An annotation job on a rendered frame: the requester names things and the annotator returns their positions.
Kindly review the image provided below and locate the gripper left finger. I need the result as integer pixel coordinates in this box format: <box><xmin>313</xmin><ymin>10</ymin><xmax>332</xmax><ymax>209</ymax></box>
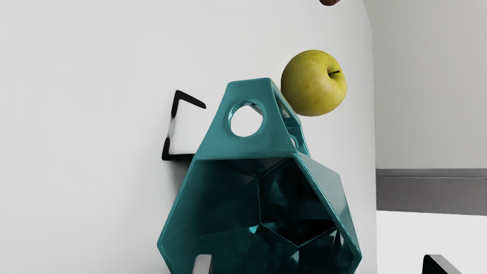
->
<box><xmin>192</xmin><ymin>254</ymin><xmax>213</xmax><ymax>274</ymax></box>

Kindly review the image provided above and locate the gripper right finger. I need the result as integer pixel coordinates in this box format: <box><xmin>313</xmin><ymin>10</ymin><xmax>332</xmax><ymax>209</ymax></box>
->
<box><xmin>422</xmin><ymin>254</ymin><xmax>463</xmax><ymax>274</ymax></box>

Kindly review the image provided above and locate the yellow-green apple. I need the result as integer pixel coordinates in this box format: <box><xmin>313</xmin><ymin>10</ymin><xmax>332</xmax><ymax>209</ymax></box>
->
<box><xmin>281</xmin><ymin>50</ymin><xmax>347</xmax><ymax>117</ymax></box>

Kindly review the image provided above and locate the teal faceted mug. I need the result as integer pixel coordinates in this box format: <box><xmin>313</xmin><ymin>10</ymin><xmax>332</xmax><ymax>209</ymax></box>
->
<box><xmin>157</xmin><ymin>78</ymin><xmax>362</xmax><ymax>274</ymax></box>

